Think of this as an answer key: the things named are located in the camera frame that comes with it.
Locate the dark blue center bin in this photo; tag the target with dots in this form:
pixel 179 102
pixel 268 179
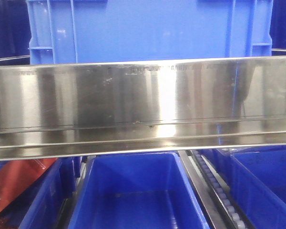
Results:
pixel 137 191

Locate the dark blue bin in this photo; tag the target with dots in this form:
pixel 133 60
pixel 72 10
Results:
pixel 39 206
pixel 257 180
pixel 137 191

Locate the stainless steel shelf beam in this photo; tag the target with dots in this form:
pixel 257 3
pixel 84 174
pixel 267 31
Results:
pixel 59 110

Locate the light blue upper bin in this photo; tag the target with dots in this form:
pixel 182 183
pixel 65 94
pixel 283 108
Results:
pixel 78 31

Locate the dark blue right bin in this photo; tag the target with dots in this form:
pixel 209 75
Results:
pixel 257 180

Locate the dark blue left bin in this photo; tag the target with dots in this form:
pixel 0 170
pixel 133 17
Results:
pixel 39 206

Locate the red flat item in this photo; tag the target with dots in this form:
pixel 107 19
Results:
pixel 16 176

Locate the right roller track rail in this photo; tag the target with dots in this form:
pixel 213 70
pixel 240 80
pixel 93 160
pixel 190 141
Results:
pixel 212 193

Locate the roller track rail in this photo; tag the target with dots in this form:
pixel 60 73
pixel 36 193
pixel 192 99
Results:
pixel 70 203
pixel 212 193

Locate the left roller track rail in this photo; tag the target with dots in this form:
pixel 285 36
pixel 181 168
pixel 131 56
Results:
pixel 70 203

